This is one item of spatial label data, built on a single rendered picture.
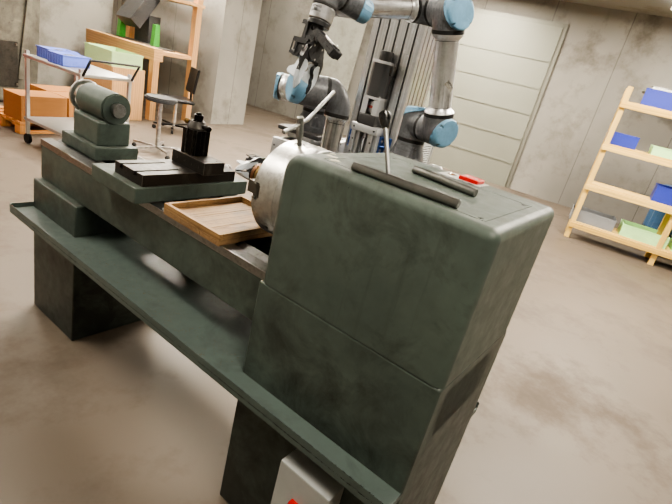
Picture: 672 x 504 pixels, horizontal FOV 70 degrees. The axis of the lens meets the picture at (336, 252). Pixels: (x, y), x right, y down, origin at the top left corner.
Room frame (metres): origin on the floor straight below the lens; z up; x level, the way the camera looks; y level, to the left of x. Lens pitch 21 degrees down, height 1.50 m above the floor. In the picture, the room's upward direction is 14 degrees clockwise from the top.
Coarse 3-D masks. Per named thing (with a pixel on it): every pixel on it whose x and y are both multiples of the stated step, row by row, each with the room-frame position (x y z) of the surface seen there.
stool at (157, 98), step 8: (152, 96) 5.40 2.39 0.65; (160, 96) 5.54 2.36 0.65; (168, 96) 5.68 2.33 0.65; (160, 104) 5.52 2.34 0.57; (168, 104) 5.44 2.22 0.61; (160, 112) 5.52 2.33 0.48; (160, 120) 5.52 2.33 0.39; (160, 128) 5.53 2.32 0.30; (136, 144) 5.57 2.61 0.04; (144, 144) 5.54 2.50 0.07; (152, 144) 5.53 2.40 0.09; (160, 144) 5.64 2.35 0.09; (168, 152) 5.35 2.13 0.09
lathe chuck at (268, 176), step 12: (288, 144) 1.46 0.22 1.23; (312, 144) 1.50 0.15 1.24; (276, 156) 1.41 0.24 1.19; (288, 156) 1.40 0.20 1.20; (264, 168) 1.39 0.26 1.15; (276, 168) 1.37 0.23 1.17; (264, 180) 1.37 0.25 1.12; (276, 180) 1.35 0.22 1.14; (264, 192) 1.36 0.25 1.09; (252, 204) 1.38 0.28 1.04; (264, 204) 1.35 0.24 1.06; (264, 216) 1.36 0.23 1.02; (264, 228) 1.41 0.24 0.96
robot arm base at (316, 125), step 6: (306, 108) 2.26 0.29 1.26; (300, 114) 2.29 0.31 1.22; (306, 114) 2.25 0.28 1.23; (318, 114) 2.25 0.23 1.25; (312, 120) 2.24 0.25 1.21; (318, 120) 2.25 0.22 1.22; (324, 120) 2.28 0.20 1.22; (306, 126) 2.23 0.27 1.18; (312, 126) 2.24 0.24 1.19; (318, 126) 2.25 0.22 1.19; (312, 132) 2.23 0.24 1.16; (318, 132) 2.24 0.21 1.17
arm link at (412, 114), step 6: (408, 108) 2.06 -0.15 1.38; (414, 108) 2.04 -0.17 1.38; (420, 108) 2.03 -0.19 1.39; (408, 114) 2.05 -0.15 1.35; (414, 114) 2.03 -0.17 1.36; (420, 114) 2.02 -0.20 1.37; (402, 120) 2.08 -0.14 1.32; (408, 120) 2.04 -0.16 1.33; (414, 120) 2.01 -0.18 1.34; (402, 126) 2.06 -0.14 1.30; (408, 126) 2.03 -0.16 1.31; (414, 126) 2.00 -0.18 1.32; (402, 132) 2.05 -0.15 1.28; (408, 132) 2.04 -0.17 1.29; (414, 132) 2.01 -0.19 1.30; (408, 138) 2.03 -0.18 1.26; (414, 138) 2.03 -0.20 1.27
